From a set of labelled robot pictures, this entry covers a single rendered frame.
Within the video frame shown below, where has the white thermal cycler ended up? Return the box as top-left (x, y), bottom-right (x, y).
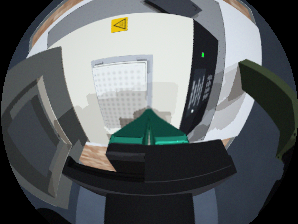
top-left (1, 13), bottom-right (218, 209)

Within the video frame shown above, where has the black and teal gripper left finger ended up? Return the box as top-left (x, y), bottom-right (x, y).
top-left (109, 109), bottom-right (149, 145)

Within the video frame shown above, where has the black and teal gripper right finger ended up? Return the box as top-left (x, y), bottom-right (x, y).
top-left (149, 109), bottom-right (189, 145)

